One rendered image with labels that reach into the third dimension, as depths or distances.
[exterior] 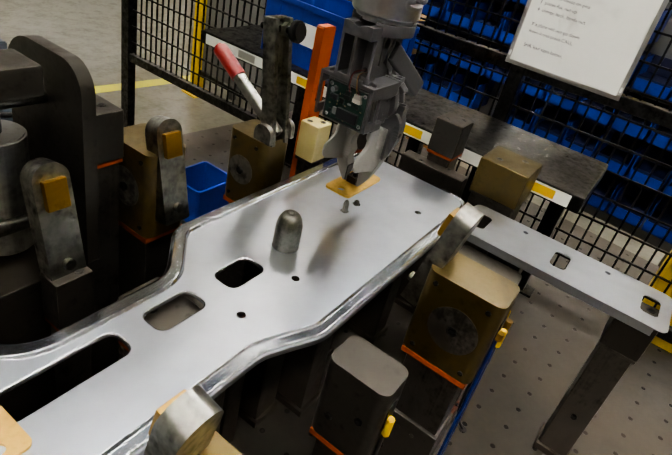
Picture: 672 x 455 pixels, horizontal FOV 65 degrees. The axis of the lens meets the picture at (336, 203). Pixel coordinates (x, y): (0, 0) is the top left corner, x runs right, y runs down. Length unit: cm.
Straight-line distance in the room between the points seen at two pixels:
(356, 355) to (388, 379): 4
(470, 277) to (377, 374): 15
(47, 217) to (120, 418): 21
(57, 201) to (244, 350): 22
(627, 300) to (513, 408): 31
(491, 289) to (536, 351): 54
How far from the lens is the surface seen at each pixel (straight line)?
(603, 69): 112
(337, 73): 59
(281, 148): 78
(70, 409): 47
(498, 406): 98
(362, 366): 53
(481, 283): 59
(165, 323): 54
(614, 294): 79
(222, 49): 80
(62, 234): 58
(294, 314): 55
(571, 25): 112
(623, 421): 110
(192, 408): 34
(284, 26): 72
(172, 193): 67
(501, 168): 86
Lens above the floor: 137
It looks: 30 degrees down
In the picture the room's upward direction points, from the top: 14 degrees clockwise
